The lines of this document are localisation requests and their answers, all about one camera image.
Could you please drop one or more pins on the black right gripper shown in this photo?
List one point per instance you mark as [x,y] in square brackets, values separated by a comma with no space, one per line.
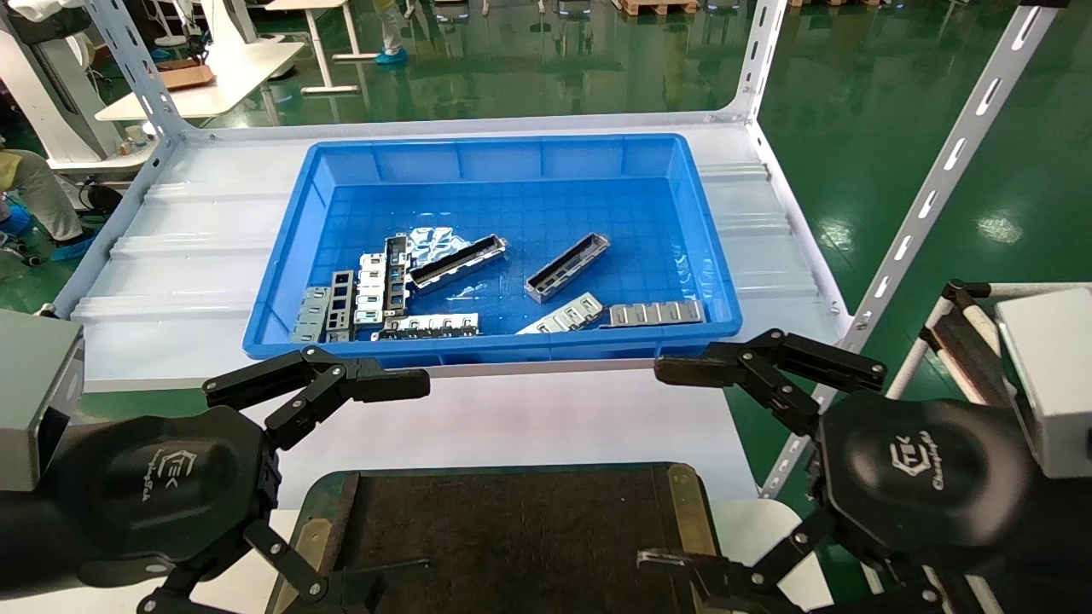
[930,482]

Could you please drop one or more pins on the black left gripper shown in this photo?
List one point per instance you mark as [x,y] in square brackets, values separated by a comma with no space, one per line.
[162,490]

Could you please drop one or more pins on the silver metal channel part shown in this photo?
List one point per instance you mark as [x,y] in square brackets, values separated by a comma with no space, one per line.
[563,271]

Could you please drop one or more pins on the black container with brass edges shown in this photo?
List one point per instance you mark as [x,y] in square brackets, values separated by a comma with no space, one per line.
[512,529]

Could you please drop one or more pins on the dark metal channel part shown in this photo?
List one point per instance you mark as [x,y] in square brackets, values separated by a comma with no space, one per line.
[456,264]

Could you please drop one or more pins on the grey ribbed metal strip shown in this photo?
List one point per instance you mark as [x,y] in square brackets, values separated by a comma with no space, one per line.
[653,314]

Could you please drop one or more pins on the silver flat tabbed strip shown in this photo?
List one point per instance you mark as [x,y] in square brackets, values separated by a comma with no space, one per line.
[426,326]

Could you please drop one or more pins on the clear crumpled plastic bag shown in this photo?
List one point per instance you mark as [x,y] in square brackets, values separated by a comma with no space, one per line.
[431,243]

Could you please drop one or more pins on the white metal shelf rack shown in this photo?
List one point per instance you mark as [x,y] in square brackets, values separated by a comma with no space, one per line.
[196,256]

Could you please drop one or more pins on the cart with white tubes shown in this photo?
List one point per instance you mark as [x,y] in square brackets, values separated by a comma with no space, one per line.
[968,350]

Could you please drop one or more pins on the blue plastic tray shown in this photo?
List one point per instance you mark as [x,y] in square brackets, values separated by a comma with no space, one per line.
[546,196]

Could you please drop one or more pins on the small white cup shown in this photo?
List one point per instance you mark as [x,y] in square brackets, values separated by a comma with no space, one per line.
[135,135]

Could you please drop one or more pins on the person in beige trousers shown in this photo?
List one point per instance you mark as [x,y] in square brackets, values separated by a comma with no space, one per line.
[38,196]

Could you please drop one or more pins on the white work table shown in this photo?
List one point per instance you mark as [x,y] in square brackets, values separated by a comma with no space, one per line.
[239,72]

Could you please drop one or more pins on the cardboard box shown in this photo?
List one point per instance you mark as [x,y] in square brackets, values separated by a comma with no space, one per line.
[188,78]

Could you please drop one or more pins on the white desk with T-legs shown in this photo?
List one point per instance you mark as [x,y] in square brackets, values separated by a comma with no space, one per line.
[320,51]

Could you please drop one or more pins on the white machine stand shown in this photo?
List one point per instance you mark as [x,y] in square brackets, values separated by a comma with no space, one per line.
[51,94]

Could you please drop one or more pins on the wooden pallet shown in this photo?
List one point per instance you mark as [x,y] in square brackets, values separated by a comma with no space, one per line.
[657,7]

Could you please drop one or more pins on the light grey slotted bracket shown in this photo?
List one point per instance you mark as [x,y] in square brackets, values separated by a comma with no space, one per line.
[311,317]

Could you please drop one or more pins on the dark windowed metal bracket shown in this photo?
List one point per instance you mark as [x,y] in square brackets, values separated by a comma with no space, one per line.
[341,312]

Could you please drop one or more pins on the silver angled tabbed bracket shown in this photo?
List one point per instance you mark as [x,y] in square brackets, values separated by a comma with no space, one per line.
[567,314]

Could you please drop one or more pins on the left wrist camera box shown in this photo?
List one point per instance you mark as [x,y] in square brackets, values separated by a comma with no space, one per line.
[34,392]

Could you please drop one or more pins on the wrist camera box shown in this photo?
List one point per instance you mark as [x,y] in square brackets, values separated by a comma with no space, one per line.
[1054,375]
[34,392]

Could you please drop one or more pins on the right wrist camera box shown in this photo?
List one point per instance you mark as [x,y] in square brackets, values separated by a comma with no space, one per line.
[1054,375]

